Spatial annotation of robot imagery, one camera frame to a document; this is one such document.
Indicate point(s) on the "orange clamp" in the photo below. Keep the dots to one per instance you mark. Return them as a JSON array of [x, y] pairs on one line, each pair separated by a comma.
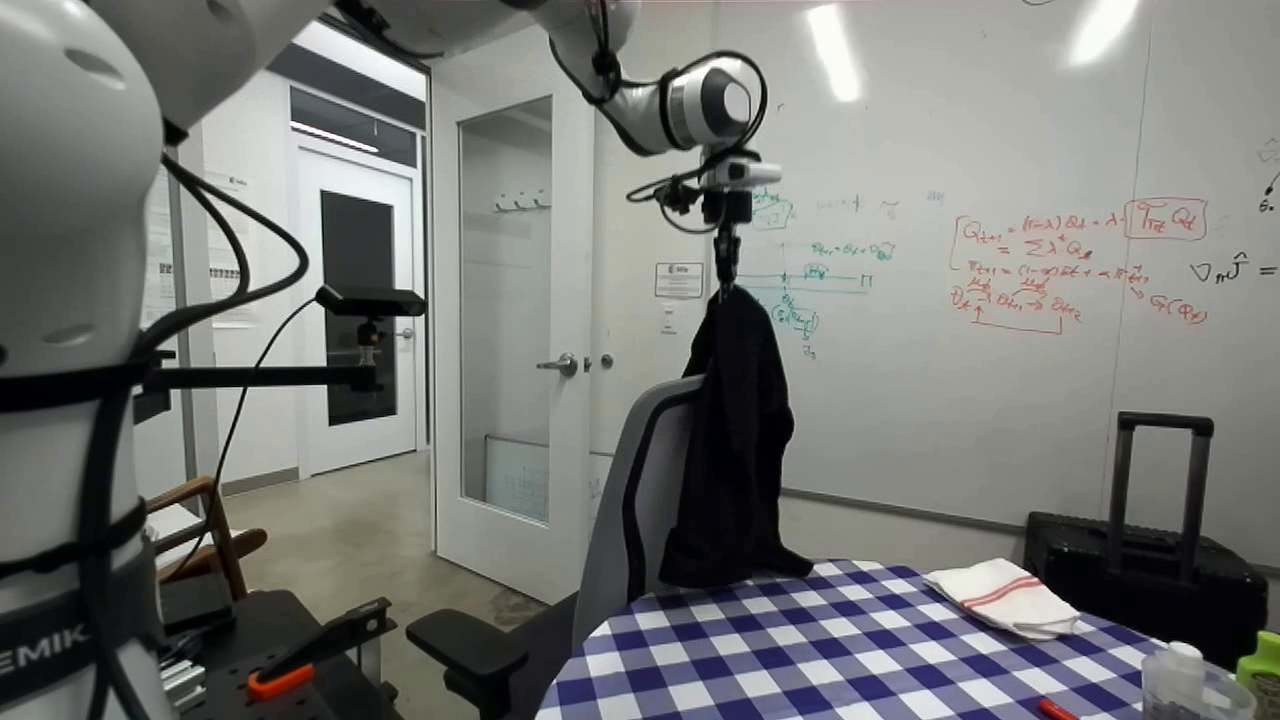
[[287, 676]]

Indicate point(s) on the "white wall sign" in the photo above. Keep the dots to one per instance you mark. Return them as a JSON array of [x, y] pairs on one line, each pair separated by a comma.
[[677, 278]]

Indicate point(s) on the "white door with glass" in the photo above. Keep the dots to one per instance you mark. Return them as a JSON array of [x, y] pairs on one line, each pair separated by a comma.
[[506, 333]]

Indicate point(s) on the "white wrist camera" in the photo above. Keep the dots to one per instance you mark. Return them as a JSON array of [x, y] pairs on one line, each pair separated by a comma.
[[743, 174]]

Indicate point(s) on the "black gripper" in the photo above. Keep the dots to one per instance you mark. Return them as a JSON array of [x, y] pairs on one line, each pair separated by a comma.
[[728, 210]]

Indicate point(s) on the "black chair armrest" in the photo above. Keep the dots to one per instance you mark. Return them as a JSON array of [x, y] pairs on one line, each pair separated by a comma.
[[466, 647]]

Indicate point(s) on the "black camera on stand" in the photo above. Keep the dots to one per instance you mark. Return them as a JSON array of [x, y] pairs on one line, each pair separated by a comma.
[[374, 303]]

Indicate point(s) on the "grey mesh chair backrest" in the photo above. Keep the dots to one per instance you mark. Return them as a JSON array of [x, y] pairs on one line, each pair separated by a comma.
[[642, 494]]

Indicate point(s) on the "wooden chair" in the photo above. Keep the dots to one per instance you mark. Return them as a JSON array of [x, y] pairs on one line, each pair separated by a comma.
[[202, 534]]

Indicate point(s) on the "white towel with red stripes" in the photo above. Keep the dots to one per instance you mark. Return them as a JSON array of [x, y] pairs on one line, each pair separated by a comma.
[[1000, 597]]

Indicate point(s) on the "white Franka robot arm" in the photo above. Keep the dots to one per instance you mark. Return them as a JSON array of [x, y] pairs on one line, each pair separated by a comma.
[[53, 200]]

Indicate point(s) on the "black cloth with white print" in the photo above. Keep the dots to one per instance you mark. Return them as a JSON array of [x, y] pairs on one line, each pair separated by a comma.
[[734, 441]]

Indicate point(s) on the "red marker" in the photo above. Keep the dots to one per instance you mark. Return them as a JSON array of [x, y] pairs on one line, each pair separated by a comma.
[[1059, 710]]

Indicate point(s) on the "blue white checkered tablecloth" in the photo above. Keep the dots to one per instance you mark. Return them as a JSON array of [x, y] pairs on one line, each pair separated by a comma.
[[825, 653]]

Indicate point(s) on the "green bottle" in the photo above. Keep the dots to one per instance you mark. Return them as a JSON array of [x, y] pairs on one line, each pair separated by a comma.
[[1262, 681]]

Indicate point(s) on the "black suitcase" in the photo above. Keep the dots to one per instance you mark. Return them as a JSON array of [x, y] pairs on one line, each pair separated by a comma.
[[1144, 581]]

